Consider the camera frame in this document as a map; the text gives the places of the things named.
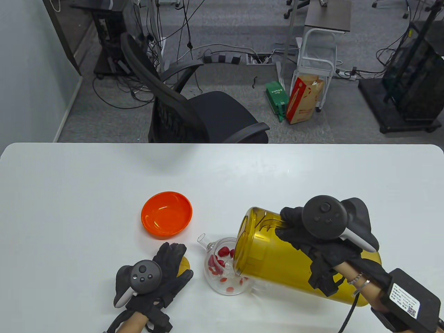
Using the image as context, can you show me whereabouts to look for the person's right hand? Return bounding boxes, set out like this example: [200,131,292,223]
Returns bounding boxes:
[276,206,365,297]

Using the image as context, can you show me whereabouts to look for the person's left forearm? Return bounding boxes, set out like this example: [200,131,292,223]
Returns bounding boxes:
[116,310,150,333]

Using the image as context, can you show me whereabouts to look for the clear glass teapot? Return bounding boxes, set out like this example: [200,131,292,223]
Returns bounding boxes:
[197,234,259,296]

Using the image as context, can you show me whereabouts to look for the green carton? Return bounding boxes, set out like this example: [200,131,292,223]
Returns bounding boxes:
[266,81,290,122]

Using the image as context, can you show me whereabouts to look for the black hanging cable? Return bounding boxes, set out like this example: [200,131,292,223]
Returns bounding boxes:
[180,0,195,61]

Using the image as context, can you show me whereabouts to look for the yellow plastic pitcher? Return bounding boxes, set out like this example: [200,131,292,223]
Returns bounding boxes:
[233,207,382,307]

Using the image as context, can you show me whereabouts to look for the orange plastic bowl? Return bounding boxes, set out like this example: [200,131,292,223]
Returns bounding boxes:
[141,191,193,240]

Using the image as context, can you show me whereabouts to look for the black tracker controller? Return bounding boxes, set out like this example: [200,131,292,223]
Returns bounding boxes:
[113,259,162,308]
[301,195,380,253]

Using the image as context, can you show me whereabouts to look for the round bamboo teapot lid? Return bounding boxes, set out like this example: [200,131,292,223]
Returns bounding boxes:
[177,257,192,278]

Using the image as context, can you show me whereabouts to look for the black office chair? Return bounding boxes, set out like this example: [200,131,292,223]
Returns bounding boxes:
[120,33,270,144]

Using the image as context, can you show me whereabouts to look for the white metal cart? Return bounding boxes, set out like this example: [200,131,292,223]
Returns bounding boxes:
[297,28,338,112]

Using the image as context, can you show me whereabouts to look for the dark wood cabinet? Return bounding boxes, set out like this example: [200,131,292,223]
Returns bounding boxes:
[42,0,97,76]

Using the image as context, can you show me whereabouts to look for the floor socket box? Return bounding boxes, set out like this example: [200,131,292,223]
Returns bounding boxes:
[246,54,273,65]

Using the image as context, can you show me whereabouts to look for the person's right forearm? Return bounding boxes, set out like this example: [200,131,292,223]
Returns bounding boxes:
[335,260,392,313]

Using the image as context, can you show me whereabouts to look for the person's left hand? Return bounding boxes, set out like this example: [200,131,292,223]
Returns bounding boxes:
[125,242,194,333]

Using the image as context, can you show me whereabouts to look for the red dates and wolfberries pile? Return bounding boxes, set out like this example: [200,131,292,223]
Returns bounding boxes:
[207,246,248,292]

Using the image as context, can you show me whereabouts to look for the red and brown paper bag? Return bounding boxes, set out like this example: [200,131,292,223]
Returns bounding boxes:
[285,74,326,125]

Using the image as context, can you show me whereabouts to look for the tangle of black floor cables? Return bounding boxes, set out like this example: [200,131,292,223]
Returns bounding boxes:
[92,68,156,110]

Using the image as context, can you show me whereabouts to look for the black chair wheel base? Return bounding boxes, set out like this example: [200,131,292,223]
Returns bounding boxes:
[284,0,311,19]

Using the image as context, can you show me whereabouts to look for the silver bangle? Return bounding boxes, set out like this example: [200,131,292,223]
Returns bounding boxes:
[351,279,371,298]

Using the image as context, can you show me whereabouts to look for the black wheeled equipment rack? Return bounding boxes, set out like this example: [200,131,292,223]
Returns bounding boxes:
[358,0,444,134]

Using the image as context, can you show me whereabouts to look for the white power strip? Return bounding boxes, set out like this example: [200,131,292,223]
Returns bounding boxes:
[335,68,358,81]
[153,35,171,71]

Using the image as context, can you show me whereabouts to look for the black wrist sensor box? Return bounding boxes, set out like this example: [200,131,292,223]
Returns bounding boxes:
[371,268,442,333]

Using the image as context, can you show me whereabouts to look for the brown top desk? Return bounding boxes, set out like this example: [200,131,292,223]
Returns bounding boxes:
[276,0,351,91]

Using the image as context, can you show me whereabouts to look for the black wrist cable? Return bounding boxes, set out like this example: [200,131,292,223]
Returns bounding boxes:
[338,295,358,333]
[106,310,130,333]

